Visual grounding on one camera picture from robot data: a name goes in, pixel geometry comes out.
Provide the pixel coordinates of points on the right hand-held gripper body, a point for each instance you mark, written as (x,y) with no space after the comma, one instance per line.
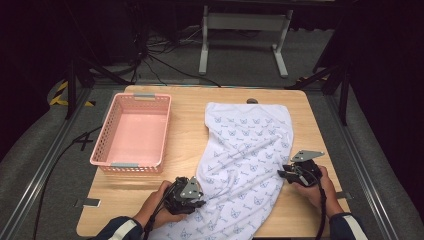
(308,171)

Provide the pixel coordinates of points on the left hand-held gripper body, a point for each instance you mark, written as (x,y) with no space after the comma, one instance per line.
(186,196)

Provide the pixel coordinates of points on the white patterned towel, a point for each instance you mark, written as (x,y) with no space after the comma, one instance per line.
(246,150)

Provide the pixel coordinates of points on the pink perforated plastic basket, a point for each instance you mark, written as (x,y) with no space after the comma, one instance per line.
(136,133)

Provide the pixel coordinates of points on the person's right hand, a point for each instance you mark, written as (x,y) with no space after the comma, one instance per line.
(315,196)

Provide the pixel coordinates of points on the person's left hand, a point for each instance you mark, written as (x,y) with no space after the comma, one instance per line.
(156,203)

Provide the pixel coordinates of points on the black tripod stand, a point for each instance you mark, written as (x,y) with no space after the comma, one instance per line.
(343,96)
(70,93)

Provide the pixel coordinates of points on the yellow black hazard tape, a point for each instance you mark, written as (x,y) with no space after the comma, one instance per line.
(55,99)

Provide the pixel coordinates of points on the grey metal table bracket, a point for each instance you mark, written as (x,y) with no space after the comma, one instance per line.
(345,195)
(87,202)

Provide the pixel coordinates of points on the aluminium floor rail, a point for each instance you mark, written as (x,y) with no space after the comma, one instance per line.
(33,186)
(366,186)

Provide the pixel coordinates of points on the grey metal desk frame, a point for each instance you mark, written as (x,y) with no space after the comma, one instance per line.
(246,22)

